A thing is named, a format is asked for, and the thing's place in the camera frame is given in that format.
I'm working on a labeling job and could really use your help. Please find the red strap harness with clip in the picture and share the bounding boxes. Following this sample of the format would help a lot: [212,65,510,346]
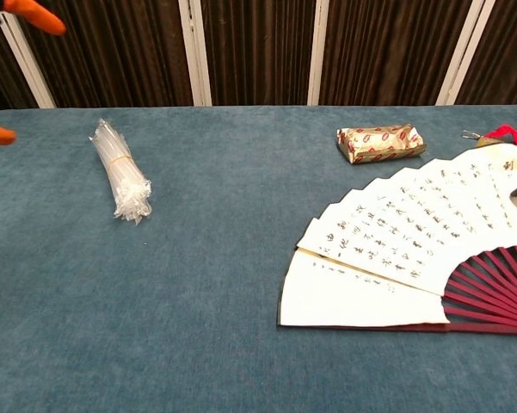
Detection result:
[462,124,517,150]

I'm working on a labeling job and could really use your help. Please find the bundle of clear plastic straws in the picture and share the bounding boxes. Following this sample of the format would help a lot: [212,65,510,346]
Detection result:
[89,118,153,226]

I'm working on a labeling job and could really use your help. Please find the white frame post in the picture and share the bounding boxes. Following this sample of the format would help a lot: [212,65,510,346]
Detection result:
[178,0,212,108]
[0,10,57,109]
[307,0,330,107]
[435,0,497,107]

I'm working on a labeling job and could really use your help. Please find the gold and red wrapped packet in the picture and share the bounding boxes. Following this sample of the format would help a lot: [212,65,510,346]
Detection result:
[335,123,428,166]

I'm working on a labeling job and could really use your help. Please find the dark brown pleated curtain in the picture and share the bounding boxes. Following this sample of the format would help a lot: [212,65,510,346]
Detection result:
[0,0,517,117]

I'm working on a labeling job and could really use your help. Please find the paper folding fan red ribs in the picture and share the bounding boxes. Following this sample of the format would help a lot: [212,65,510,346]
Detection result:
[276,143,517,336]

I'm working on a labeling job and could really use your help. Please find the blue felt table cover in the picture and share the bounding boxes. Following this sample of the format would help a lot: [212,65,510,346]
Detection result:
[0,104,517,413]

